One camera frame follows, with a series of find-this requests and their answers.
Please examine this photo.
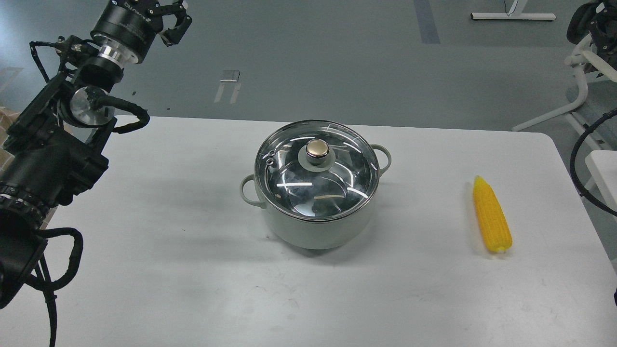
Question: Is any beige checkered cloth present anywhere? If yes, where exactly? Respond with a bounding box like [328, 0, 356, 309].
[0, 106, 21, 171]

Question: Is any yellow corn cob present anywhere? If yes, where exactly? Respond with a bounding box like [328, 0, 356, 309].
[472, 175, 513, 254]

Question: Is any white table leg base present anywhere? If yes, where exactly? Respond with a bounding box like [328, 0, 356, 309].
[470, 0, 557, 21]

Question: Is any white robot stand frame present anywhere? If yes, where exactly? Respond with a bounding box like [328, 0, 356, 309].
[512, 34, 617, 208]

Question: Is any glass pot lid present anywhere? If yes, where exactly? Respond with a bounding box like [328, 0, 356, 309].
[254, 120, 392, 222]

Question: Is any grey-green steel pot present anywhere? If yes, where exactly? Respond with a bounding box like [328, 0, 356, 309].
[239, 171, 377, 250]

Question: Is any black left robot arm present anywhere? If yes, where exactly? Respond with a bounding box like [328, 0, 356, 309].
[0, 0, 192, 347]

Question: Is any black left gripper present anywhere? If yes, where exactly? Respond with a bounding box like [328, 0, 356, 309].
[91, 0, 192, 64]

